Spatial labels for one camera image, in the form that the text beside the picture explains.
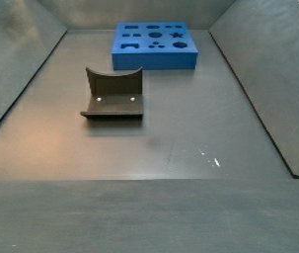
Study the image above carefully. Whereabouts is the black curved object holder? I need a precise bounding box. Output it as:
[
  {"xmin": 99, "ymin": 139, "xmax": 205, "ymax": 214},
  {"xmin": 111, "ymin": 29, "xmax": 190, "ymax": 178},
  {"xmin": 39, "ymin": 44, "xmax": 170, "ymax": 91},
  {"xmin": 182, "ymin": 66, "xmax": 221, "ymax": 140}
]
[{"xmin": 81, "ymin": 68, "xmax": 145, "ymax": 119}]

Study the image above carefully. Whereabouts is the blue foam shape-sorter block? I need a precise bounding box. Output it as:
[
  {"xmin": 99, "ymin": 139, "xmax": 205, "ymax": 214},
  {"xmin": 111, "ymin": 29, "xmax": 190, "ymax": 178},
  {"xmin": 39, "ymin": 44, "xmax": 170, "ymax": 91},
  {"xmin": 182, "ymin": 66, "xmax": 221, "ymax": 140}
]
[{"xmin": 113, "ymin": 22, "xmax": 198, "ymax": 70}]

